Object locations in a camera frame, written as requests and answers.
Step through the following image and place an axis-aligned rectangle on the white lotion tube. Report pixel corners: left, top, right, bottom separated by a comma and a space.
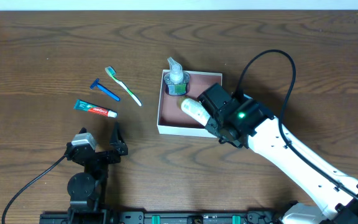
179, 97, 211, 126

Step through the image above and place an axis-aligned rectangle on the clear pump soap bottle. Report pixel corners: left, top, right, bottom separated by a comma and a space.
163, 57, 190, 96

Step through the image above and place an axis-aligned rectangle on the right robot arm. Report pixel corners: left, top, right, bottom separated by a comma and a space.
198, 83, 358, 223

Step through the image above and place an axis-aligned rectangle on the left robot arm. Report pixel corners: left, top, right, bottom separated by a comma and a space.
64, 122, 128, 223

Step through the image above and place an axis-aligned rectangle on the Colgate toothpaste tube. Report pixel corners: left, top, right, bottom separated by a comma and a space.
73, 100, 117, 118

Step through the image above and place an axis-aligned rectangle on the blue disposable razor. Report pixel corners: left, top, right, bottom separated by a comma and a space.
89, 78, 121, 101

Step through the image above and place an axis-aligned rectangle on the white open cardboard box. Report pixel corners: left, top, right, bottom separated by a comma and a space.
157, 70, 223, 138

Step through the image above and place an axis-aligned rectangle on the green white toothbrush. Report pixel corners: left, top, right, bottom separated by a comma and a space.
105, 66, 142, 106

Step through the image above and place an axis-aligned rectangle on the right black cable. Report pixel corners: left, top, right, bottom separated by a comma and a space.
234, 49, 358, 208

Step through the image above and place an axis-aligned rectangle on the black cable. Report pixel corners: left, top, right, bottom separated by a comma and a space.
1, 154, 68, 224
234, 49, 358, 208

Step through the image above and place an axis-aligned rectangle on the left black cable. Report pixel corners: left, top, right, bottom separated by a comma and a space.
1, 154, 68, 224

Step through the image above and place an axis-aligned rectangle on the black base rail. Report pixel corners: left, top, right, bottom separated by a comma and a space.
39, 210, 278, 224

